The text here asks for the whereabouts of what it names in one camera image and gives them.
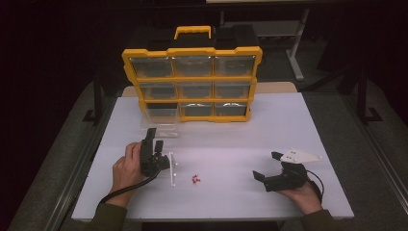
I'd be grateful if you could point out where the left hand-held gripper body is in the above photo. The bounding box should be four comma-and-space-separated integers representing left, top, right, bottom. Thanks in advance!
139, 138, 178, 188

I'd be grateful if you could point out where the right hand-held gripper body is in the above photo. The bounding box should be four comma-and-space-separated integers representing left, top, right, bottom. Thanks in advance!
263, 147, 322, 193

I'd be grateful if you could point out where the clear plastic drawer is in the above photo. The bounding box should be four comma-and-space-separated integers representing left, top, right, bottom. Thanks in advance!
140, 107, 180, 139

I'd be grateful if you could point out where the yellow drawer organizer case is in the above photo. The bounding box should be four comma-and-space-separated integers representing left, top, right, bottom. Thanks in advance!
121, 24, 264, 123

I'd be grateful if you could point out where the person's right hand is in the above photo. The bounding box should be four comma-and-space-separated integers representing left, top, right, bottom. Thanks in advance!
277, 183, 323, 216

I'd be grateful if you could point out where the person's left hand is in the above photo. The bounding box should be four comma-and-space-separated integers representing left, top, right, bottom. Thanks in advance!
107, 141, 148, 208

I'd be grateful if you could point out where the black metal stand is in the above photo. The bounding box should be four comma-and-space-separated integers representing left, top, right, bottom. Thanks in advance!
355, 65, 383, 124
82, 71, 104, 124

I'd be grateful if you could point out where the grey desk with white legs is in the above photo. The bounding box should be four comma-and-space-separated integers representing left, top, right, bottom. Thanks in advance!
219, 8, 311, 82

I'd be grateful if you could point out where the right hand-held gripper black cable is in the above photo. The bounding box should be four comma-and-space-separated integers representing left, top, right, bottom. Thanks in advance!
306, 168, 325, 204

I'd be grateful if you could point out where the hand-held gripper black cable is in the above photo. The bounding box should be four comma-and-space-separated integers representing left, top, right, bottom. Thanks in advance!
98, 167, 163, 207
306, 168, 325, 204

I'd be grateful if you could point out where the left hand-held gripper black cable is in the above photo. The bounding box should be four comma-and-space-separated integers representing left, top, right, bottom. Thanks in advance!
98, 167, 163, 207

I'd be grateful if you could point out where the metal floor rail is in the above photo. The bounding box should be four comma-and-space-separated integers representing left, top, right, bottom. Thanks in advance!
47, 95, 114, 231
340, 94, 408, 210

